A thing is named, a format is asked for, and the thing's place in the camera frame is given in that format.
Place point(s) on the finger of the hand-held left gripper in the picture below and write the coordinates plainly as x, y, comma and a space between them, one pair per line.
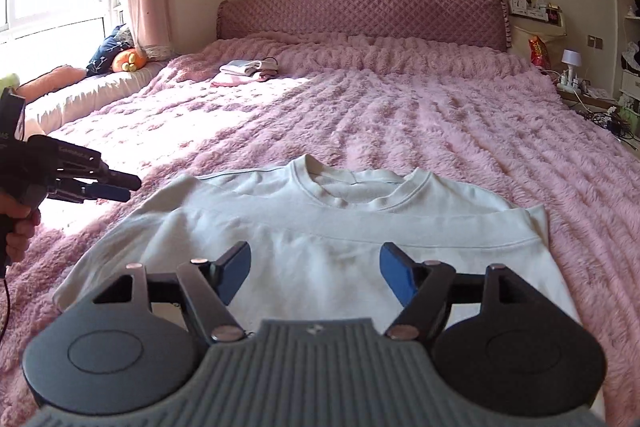
107, 193
115, 179

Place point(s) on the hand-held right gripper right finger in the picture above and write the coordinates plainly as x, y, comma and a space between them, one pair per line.
397, 274

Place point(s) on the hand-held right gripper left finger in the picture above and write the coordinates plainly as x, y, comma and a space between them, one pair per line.
235, 271

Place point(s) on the white printed sweatshirt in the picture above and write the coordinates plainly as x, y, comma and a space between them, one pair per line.
320, 227

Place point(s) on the folded pink and white clothes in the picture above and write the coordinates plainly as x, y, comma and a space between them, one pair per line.
245, 73

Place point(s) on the person's left hand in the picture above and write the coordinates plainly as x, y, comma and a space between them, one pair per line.
22, 232

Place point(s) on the pink cushion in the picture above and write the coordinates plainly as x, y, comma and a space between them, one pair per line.
50, 82

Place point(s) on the white window seat cushion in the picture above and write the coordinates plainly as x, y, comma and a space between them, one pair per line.
95, 94

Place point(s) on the orange plush toy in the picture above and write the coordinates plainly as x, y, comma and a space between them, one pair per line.
129, 60

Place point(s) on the navy patterned pillow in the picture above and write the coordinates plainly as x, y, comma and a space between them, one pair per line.
110, 49

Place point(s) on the pink fluffy blanket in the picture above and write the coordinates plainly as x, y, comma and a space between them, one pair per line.
400, 117

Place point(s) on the purple quilted headboard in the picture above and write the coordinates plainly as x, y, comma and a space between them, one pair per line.
365, 17

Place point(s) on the white power strip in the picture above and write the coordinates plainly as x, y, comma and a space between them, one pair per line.
574, 83

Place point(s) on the yellow cloth bag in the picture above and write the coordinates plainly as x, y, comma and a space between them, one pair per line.
522, 44

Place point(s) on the red snack bag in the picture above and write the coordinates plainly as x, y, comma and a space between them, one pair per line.
539, 53

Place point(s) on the white table lamp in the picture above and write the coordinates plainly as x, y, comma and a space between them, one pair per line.
570, 63

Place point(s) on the white shelf unit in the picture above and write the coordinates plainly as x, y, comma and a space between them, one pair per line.
629, 7

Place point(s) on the wall organizer shelf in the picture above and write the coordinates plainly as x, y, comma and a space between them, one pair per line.
532, 7

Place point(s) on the wall switch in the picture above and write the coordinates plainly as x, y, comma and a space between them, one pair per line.
595, 42

